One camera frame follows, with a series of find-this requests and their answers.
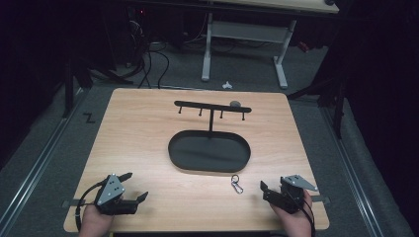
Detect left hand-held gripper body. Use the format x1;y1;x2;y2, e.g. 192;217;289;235
95;173;139;217

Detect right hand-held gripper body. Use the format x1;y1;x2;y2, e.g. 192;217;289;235
278;174;319;215

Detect silver keyring with carabiner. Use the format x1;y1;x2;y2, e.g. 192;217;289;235
229;174;245;196

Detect black key rack with tray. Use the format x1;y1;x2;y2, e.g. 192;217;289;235
167;100;253;174

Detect person's right hand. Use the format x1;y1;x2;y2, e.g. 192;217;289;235
269;189;314;237

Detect person's left hand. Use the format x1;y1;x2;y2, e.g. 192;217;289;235
78;204;116;237

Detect black metal stand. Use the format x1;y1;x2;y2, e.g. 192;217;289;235
60;48;134;119
286;39;350;140

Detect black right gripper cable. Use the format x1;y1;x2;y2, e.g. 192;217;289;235
293;194;317;237

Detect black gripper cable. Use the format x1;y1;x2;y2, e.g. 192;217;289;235
293;194;317;237
74;182;111;232

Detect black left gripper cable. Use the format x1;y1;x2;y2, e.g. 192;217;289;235
74;182;111;232

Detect metal floor rail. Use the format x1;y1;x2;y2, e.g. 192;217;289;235
0;88;87;231
320;107;386;237

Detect black floor cables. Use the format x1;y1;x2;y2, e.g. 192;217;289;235
123;19;171;90

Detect white desk frame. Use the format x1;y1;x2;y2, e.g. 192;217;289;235
201;12;298;90

